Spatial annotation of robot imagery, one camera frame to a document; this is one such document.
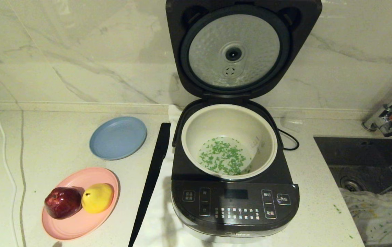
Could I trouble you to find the black rice cooker body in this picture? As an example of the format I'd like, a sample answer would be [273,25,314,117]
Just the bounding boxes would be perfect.
[171,99,300,244]

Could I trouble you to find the round steel sink drain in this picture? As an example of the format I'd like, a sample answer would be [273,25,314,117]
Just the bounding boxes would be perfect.
[339,175,368,192]

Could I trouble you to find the blue plate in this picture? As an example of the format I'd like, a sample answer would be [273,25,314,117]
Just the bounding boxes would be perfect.
[89,116,148,161]

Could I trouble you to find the stainless steel sink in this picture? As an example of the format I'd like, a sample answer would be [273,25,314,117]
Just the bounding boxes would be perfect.
[314,136,392,247]

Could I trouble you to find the dark red apple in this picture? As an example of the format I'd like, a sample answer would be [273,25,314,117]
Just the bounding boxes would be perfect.
[44,187,82,220]

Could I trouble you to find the green grains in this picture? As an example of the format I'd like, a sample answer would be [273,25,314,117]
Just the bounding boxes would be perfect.
[198,137,249,176]

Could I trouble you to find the long black flat bar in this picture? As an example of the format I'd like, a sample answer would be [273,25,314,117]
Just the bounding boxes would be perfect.
[128,122,172,247]

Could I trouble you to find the white speckled cloth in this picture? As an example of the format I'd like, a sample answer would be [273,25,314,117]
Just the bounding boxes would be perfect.
[338,187,392,246]

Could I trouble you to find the chrome faucet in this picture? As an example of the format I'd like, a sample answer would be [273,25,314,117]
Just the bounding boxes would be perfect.
[361,77,392,138]

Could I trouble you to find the white inner cooking pot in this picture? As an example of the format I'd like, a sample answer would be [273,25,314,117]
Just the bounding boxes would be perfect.
[181,104,278,181]

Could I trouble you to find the pink plate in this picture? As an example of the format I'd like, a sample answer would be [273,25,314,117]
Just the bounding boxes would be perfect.
[42,167,120,240]

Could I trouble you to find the black power cable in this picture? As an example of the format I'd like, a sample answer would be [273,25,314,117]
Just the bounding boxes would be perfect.
[277,128,300,151]

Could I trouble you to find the yellow pear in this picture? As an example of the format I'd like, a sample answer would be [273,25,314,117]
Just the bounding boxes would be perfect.
[81,183,114,214]

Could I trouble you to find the black rice cooker lid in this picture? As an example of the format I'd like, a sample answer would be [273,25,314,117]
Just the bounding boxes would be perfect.
[165,0,323,101]

